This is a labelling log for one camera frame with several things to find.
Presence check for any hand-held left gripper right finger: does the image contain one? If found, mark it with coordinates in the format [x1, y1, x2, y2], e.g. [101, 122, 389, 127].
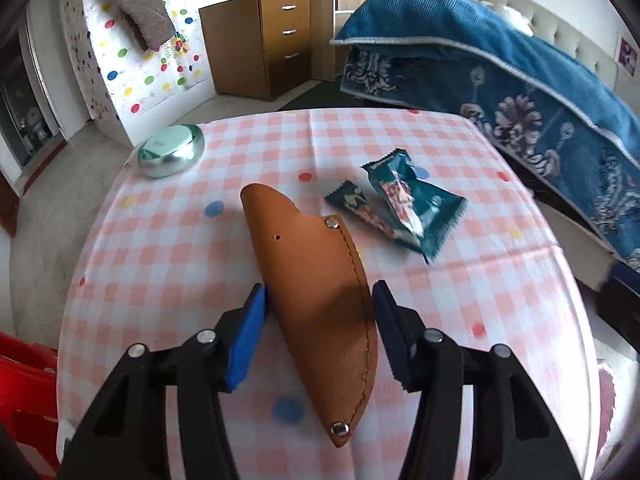
[371, 280, 583, 480]

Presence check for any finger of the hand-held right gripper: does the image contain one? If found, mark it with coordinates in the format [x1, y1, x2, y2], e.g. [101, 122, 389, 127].
[595, 264, 640, 357]

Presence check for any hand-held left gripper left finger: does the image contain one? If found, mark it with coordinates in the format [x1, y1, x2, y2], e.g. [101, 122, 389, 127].
[57, 282, 268, 480]

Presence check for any brown leather sheath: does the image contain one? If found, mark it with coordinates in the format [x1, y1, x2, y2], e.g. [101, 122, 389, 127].
[240, 183, 379, 448]

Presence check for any pink checkered tablecloth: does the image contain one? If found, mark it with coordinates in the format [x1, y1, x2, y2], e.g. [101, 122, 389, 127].
[56, 107, 601, 480]

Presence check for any large teal snack wrapper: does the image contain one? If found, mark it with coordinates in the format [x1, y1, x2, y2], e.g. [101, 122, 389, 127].
[361, 148, 468, 263]

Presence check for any small teal snack wrapper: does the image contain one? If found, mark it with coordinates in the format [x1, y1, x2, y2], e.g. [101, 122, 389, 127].
[324, 180, 426, 251]

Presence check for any green round tin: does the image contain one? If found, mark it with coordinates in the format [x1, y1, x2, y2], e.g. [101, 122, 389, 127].
[136, 124, 206, 179]

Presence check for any red plastic stool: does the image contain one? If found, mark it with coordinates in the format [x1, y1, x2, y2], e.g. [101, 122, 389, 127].
[0, 332, 63, 478]

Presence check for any dark green floor mat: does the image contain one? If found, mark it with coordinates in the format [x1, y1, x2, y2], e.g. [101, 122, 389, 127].
[281, 82, 367, 111]

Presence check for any brown door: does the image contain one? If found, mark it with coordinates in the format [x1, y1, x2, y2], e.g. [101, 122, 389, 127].
[0, 172, 22, 238]

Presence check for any beige padded headboard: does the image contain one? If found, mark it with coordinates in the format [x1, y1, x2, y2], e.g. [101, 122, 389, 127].
[445, 0, 622, 86]

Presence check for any white dotted cabinet cover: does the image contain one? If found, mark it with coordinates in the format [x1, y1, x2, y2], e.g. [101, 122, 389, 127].
[55, 0, 251, 146]

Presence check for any wooden drawer cabinet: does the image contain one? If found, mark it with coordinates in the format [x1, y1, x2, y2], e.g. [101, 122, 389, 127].
[198, 0, 313, 101]

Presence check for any white pillow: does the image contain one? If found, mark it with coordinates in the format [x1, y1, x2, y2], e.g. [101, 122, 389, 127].
[495, 4, 536, 36]

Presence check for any blue floral blanket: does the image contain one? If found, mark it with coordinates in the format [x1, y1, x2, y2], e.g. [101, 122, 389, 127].
[329, 0, 640, 273]

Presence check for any brown quilted jacket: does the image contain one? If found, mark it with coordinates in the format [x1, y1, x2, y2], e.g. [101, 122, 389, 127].
[97, 0, 236, 52]

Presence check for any small wall picture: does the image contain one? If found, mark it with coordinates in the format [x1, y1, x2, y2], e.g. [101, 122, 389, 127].
[616, 32, 640, 76]

